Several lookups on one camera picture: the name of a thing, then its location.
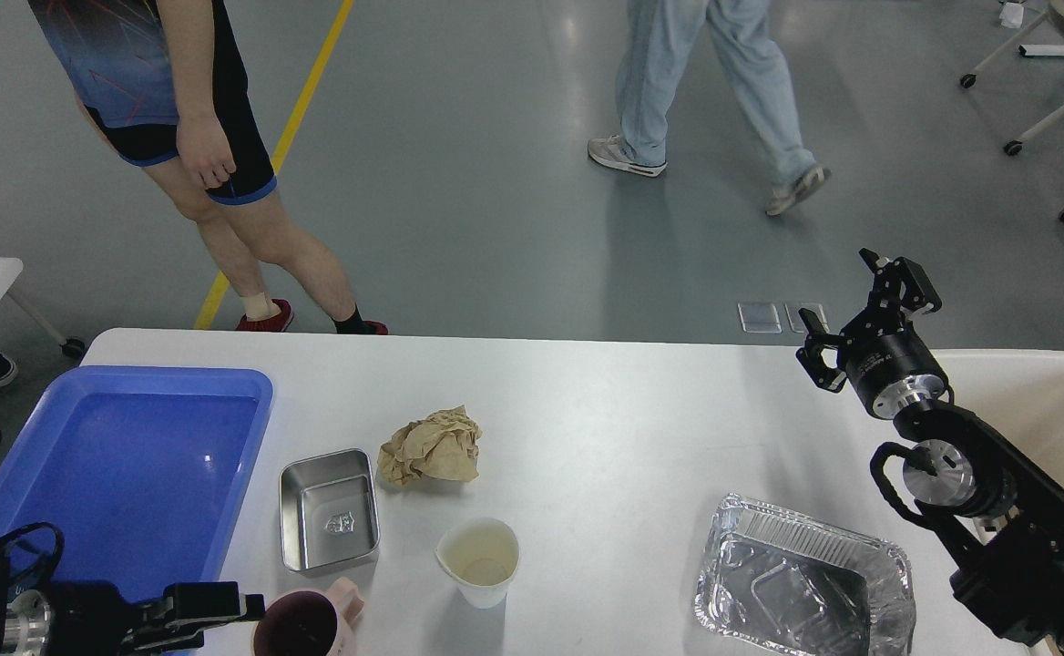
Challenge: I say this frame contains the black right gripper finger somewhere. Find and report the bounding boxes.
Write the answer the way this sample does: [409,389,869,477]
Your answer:
[847,248,943,340]
[797,308,850,394]

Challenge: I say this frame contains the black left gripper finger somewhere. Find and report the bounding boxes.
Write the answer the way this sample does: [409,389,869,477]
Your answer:
[136,582,266,652]

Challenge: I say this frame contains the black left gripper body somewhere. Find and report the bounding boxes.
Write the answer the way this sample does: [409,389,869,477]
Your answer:
[4,584,178,655]

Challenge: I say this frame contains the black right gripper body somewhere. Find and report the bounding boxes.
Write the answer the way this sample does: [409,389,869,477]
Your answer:
[847,331,949,420]

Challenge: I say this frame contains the pink home mug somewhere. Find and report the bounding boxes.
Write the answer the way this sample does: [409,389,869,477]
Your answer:
[251,577,365,655]

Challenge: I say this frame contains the square stainless steel tin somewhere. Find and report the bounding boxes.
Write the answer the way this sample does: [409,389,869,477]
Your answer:
[279,448,381,573]

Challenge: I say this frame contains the aluminium foil tray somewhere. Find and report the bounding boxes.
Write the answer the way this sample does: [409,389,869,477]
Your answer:
[691,493,916,655]

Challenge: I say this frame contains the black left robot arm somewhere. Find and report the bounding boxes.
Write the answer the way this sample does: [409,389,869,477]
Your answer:
[0,522,267,655]

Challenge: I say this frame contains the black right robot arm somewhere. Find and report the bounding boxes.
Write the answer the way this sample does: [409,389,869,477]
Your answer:
[797,249,1064,653]

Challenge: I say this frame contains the blue plastic tray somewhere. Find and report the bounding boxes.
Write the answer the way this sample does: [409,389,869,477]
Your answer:
[0,366,272,602]

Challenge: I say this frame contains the beige plastic bin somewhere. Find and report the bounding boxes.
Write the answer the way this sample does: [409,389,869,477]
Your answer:
[933,350,1064,656]

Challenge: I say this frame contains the white paper cup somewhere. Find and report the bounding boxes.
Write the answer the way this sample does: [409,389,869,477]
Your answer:
[434,518,521,610]

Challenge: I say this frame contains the crumpled brown paper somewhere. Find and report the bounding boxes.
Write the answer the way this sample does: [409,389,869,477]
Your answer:
[377,406,482,487]

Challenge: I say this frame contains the person in light jeans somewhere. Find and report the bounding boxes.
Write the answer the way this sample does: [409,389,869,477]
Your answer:
[587,0,832,218]

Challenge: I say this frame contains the person in patterned shirt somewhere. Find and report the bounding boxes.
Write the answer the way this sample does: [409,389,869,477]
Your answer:
[29,1,387,335]

